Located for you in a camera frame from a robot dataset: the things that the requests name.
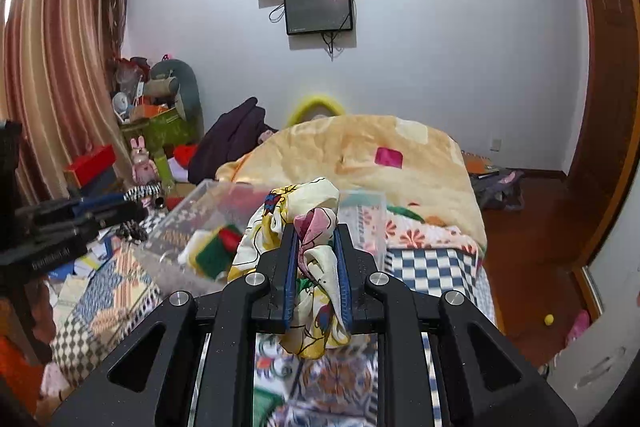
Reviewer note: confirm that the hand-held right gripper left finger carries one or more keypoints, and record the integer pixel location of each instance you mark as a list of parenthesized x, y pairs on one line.
[(291, 272)]

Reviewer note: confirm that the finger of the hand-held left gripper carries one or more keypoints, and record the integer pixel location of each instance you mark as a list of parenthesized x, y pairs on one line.
[(115, 213), (102, 201)]

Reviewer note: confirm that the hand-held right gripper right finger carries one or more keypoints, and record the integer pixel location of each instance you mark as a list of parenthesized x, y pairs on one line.
[(345, 279)]

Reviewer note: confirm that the zebra striped cloth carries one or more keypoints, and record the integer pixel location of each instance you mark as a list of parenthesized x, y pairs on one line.
[(145, 193)]

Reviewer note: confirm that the yellow cartoon print cloth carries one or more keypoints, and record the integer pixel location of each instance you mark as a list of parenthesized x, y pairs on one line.
[(310, 212)]

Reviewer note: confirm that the clear plastic storage box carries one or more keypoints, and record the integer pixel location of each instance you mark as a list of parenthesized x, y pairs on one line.
[(200, 207)]

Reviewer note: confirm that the red soft cloth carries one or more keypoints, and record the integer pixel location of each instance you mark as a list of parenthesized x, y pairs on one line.
[(231, 237)]

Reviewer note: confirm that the cream soft cloth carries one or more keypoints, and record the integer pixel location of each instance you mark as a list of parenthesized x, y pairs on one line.
[(194, 247)]

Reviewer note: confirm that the red flat box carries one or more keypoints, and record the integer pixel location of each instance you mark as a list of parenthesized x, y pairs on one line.
[(92, 164)]

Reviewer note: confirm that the pink rabbit doll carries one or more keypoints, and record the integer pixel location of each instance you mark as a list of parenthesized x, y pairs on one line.
[(144, 164)]

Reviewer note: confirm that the scattered paper cards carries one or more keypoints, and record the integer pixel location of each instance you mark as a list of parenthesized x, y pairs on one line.
[(82, 264)]

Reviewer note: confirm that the green felt cloth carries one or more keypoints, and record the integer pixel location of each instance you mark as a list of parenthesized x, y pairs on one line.
[(212, 257)]

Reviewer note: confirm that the patchwork print quilt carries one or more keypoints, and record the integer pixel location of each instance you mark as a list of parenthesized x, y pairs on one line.
[(105, 302)]

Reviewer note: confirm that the blue white checked sheet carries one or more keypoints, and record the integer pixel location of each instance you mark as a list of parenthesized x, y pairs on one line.
[(435, 269)]

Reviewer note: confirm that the green cardboard box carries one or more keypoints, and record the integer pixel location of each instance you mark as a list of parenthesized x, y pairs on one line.
[(160, 129)]

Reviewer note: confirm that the pink floral bed sheet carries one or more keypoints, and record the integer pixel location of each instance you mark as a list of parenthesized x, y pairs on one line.
[(430, 234)]

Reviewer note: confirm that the dark purple clothing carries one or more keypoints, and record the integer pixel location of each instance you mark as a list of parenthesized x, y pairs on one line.
[(225, 142)]

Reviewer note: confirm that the yellow patterned blanket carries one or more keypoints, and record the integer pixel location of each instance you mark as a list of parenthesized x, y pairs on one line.
[(350, 147)]

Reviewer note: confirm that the grey plush toy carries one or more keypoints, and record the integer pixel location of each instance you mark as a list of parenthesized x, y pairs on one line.
[(187, 82)]

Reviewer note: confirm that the striped pink curtain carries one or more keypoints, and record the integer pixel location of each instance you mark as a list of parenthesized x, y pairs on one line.
[(55, 57)]

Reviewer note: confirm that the yellow round hoop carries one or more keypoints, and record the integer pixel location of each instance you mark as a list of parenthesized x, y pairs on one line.
[(316, 101)]

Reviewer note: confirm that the clothes pile on floor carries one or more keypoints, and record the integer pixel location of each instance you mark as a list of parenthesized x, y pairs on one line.
[(497, 192)]

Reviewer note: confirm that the small yellow ball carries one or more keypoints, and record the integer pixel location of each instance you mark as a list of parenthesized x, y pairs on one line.
[(549, 320)]

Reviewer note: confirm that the pink slipper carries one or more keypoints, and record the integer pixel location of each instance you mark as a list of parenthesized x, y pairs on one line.
[(579, 327)]

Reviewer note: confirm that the white cabinet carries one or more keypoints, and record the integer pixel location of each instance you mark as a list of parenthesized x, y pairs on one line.
[(600, 347)]

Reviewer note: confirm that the white wall socket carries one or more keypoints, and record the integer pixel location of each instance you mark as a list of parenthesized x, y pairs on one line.
[(496, 145)]

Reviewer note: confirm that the small wall monitor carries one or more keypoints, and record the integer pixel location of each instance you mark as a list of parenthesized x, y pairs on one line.
[(318, 9)]

